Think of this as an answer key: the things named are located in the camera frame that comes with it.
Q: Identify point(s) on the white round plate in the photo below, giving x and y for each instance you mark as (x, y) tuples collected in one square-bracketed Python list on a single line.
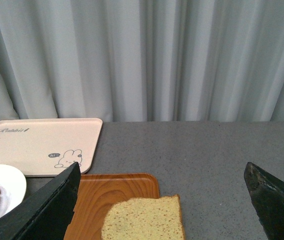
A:
[(13, 188)]

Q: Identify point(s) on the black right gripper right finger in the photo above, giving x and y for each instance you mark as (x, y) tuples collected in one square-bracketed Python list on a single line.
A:
[(267, 197)]

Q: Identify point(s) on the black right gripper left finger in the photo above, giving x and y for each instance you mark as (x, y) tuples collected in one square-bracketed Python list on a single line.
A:
[(47, 213)]

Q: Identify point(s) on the brown wooden tray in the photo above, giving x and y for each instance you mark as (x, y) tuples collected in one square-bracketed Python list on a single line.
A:
[(98, 192)]

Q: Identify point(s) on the pink rabbit tray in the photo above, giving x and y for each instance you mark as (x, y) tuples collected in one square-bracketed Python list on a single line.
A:
[(45, 147)]

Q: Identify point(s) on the grey curtain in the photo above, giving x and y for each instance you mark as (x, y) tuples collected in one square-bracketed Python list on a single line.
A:
[(142, 60)]

